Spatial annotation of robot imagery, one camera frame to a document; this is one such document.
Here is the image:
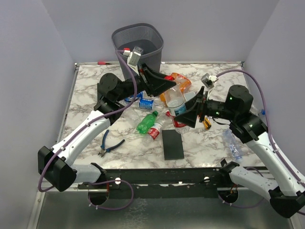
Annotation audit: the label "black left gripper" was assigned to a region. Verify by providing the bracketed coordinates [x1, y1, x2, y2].
[116, 62, 176, 102]

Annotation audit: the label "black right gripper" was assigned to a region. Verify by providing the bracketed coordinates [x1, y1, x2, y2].
[174, 85, 237, 126]

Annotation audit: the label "Starbucks latte bottle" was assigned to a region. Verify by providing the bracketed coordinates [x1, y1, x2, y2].
[133, 46, 144, 56]

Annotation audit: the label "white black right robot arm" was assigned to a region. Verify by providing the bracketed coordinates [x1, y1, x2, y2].
[174, 85, 305, 218]

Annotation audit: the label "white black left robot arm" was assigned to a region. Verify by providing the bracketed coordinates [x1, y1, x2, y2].
[38, 64, 176, 192]

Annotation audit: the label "grey mesh waste bin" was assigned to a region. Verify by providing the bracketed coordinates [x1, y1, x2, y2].
[112, 23, 164, 72]

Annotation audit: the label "small orange juice bottle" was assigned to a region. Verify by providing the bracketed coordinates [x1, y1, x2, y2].
[160, 93, 167, 105]

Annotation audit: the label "Pepsi bottle far left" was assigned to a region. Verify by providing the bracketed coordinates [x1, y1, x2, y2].
[124, 92, 143, 103]

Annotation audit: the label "pepsi bottle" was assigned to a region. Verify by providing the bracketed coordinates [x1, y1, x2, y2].
[139, 98, 164, 111]
[124, 92, 143, 103]

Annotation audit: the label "Pepsi bottle near left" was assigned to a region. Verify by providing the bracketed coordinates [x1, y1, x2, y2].
[139, 98, 164, 111]

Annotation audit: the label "crushed orange plastic bottle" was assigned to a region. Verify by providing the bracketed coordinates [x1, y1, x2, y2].
[171, 73, 192, 93]

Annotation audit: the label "green plastic bottle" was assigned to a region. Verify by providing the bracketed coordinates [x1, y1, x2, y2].
[136, 111, 158, 134]

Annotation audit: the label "black block near centre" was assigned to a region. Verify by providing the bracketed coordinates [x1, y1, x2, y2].
[162, 129, 184, 160]

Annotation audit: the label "black block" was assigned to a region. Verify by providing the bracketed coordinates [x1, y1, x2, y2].
[97, 83, 102, 97]
[162, 129, 184, 160]

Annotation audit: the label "red label clear bottle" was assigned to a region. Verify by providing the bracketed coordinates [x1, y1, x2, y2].
[143, 114, 170, 145]

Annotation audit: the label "black block far left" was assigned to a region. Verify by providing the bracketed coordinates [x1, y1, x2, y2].
[97, 83, 102, 97]

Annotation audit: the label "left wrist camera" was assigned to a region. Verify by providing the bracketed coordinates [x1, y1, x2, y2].
[123, 48, 141, 71]

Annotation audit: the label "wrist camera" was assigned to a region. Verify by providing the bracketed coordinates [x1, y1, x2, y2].
[201, 73, 218, 90]
[123, 48, 141, 71]

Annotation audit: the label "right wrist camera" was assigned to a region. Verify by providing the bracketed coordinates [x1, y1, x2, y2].
[201, 73, 218, 90]

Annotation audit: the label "red handled screwdriver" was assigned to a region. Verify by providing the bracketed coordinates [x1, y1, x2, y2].
[97, 61, 113, 65]

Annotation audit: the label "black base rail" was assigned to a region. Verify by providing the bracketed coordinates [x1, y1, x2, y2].
[78, 167, 233, 198]

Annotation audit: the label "blue handled pliers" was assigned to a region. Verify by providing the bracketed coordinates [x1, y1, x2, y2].
[97, 129, 126, 158]

